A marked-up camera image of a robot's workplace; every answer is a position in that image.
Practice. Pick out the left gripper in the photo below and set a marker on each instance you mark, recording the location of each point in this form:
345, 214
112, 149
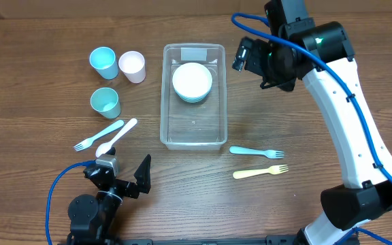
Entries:
143, 181

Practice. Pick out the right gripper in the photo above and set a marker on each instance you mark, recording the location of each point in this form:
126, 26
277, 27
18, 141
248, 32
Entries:
284, 79

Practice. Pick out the green plastic cup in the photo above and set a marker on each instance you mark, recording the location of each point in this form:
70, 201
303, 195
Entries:
106, 102

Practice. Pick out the blue fork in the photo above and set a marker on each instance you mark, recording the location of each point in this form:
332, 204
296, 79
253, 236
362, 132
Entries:
271, 154
88, 142

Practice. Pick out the green-blue bowl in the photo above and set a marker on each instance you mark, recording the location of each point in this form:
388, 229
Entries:
192, 100

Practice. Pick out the blue bowl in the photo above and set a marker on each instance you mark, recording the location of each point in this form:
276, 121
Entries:
204, 95

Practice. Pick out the pink plastic bowl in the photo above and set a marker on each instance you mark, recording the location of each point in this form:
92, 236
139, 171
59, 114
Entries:
192, 80

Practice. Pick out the pink plastic cup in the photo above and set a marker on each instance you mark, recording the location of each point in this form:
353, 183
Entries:
133, 65

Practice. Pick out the yellow plastic fork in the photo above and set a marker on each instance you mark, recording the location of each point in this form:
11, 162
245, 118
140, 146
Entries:
273, 170

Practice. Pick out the blue plastic cup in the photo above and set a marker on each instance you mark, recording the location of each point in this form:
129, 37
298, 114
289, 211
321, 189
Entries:
103, 60

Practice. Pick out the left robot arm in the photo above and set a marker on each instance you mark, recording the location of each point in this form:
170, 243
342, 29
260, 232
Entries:
92, 216

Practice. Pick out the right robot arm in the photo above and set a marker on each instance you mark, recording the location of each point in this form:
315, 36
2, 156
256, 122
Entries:
323, 58

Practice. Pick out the clear plastic container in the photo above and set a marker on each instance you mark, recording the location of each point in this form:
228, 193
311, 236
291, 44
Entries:
194, 126

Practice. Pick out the white plastic spoon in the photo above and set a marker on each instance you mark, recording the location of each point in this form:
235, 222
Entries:
105, 147

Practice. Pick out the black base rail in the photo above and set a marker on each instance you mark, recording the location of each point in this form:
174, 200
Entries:
268, 240

